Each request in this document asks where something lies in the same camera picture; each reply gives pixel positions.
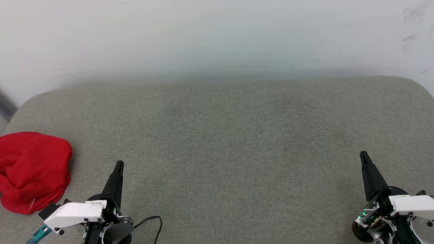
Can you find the grey fabric sofa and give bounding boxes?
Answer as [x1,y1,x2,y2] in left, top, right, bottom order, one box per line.
[0,75,434,244]

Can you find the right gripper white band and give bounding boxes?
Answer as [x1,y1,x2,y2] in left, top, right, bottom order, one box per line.
[359,151,434,217]

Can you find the teal left cable connector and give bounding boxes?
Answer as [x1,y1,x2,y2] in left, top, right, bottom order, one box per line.
[27,224,52,244]

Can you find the thin black cable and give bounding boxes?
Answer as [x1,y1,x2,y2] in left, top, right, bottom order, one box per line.
[133,216,163,244]

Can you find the red basketball jersey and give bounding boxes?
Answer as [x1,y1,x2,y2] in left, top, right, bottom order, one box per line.
[0,131,73,215]

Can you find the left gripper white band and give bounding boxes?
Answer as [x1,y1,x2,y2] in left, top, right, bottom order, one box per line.
[44,160,133,238]

